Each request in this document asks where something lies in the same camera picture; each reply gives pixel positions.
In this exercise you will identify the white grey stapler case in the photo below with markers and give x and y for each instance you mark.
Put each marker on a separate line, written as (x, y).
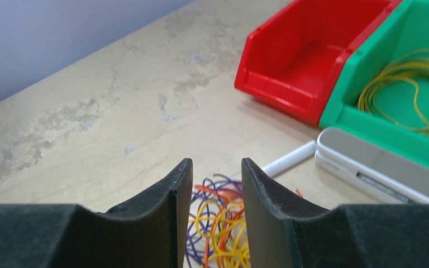
(377, 172)

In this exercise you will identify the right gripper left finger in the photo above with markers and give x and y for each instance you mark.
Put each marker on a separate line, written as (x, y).
(147, 230)

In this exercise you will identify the green plastic bin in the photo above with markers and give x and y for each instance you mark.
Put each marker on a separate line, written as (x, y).
(393, 118)

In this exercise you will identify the white marker orange cap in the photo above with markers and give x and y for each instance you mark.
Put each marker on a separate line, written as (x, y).
(291, 159)

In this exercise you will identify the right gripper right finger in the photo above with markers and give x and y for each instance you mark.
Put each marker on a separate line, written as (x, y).
(285, 230)

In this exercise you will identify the red plastic bin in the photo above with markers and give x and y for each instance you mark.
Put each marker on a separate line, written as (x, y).
(293, 60)

